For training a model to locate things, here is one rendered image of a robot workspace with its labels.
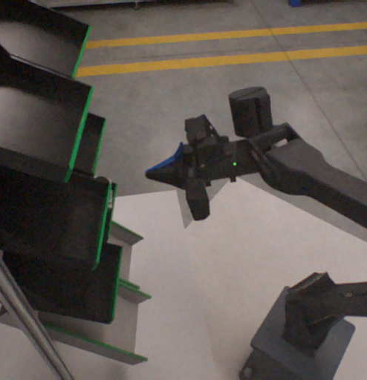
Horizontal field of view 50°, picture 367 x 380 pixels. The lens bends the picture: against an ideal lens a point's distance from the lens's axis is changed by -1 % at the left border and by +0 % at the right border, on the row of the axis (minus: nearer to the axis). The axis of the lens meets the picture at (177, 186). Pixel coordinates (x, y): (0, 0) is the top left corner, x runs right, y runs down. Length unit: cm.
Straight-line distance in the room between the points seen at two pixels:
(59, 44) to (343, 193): 41
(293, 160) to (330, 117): 256
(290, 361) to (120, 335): 32
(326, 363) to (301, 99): 261
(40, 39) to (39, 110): 15
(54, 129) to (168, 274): 70
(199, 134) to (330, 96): 278
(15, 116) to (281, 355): 59
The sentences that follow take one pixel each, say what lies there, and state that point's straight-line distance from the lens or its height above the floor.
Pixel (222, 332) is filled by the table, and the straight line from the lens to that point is 100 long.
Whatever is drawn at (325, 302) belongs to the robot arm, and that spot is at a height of 123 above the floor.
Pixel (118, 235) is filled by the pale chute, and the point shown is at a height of 103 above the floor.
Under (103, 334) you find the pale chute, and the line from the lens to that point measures 80.
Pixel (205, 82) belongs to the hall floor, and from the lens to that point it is 328.
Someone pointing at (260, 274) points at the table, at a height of 86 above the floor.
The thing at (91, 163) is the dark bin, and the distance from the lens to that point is 63.
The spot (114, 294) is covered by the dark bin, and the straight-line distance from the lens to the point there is 66.
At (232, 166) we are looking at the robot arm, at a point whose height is 135.
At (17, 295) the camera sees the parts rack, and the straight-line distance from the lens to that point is 55.
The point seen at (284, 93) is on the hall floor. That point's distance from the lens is 326.
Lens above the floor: 178
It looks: 48 degrees down
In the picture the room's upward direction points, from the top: straight up
